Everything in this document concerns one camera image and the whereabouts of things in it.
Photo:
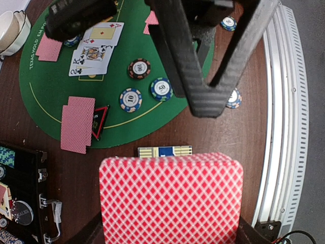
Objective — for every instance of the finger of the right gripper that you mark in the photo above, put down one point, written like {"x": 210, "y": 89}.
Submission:
{"x": 251, "y": 26}
{"x": 204, "y": 101}

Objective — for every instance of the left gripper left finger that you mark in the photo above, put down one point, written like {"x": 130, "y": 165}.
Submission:
{"x": 90, "y": 233}

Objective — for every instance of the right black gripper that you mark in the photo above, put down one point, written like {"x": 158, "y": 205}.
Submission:
{"x": 69, "y": 18}

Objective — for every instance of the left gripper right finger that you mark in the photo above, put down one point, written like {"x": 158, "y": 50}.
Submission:
{"x": 246, "y": 234}

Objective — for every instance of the red card bottom player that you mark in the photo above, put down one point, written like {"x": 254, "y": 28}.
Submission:
{"x": 151, "y": 20}

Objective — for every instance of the red card player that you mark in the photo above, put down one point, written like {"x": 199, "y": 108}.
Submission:
{"x": 48, "y": 49}
{"x": 151, "y": 20}

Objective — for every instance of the green blue chip top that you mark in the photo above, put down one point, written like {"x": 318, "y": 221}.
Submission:
{"x": 73, "y": 41}

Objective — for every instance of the red card top player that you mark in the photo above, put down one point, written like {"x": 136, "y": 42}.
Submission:
{"x": 48, "y": 49}

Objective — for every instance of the ace of diamonds card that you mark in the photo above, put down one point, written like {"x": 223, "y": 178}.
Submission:
{"x": 104, "y": 33}

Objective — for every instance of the king of clubs card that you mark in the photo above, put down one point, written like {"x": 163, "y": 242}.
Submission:
{"x": 97, "y": 57}

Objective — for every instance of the two of clubs card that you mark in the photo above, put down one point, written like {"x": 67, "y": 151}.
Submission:
{"x": 80, "y": 66}

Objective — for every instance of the brown black chip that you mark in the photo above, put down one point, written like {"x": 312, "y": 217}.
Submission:
{"x": 139, "y": 69}

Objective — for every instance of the blue tan ten chip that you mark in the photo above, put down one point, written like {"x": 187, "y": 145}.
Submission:
{"x": 130, "y": 100}

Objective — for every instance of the red-backed card deck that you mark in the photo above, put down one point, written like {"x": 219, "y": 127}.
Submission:
{"x": 188, "y": 199}

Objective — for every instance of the single red-backed card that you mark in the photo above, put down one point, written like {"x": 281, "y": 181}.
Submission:
{"x": 75, "y": 129}

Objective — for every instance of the red black all-in triangle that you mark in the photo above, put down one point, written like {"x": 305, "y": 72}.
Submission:
{"x": 99, "y": 119}

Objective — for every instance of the blue tan chip stack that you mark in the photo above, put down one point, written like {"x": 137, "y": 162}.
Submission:
{"x": 235, "y": 100}

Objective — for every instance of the white lower bowl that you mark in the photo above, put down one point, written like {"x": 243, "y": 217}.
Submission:
{"x": 24, "y": 32}

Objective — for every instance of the green blue chip stack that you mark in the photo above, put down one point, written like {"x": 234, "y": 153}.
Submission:
{"x": 229, "y": 23}

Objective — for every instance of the white ceramic bowl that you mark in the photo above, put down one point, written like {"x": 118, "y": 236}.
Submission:
{"x": 9, "y": 29}

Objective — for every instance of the round green poker mat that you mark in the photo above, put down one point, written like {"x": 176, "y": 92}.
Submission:
{"x": 46, "y": 86}

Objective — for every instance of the black poker chip case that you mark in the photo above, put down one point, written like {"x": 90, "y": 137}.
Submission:
{"x": 27, "y": 182}

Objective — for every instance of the clear dealer button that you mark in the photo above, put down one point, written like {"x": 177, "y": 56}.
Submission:
{"x": 22, "y": 213}

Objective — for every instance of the tan blue chips in case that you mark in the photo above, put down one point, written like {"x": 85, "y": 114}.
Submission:
{"x": 8, "y": 238}

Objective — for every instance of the card pack in case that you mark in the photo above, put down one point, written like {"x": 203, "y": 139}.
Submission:
{"x": 6, "y": 201}

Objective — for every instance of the gold blue card box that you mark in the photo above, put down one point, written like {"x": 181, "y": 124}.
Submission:
{"x": 164, "y": 151}

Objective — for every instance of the teal chips in case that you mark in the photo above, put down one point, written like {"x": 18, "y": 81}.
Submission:
{"x": 7, "y": 157}

